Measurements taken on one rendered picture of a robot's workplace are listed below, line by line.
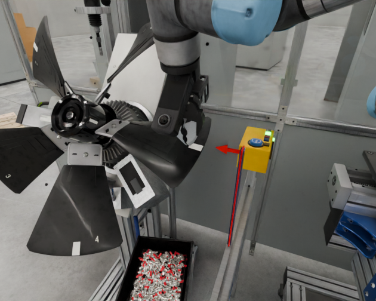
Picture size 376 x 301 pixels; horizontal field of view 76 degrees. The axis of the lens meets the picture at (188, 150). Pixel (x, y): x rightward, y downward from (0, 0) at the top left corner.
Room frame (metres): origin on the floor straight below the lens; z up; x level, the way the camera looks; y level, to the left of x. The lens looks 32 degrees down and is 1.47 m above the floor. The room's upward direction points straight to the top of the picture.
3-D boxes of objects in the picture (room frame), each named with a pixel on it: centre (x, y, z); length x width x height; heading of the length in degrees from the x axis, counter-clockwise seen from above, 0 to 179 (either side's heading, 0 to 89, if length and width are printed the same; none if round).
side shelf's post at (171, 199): (1.14, 0.11, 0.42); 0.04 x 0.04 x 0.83; 69
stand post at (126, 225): (0.73, 0.29, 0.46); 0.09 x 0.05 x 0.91; 69
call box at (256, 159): (0.73, -0.24, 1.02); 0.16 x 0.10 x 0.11; 159
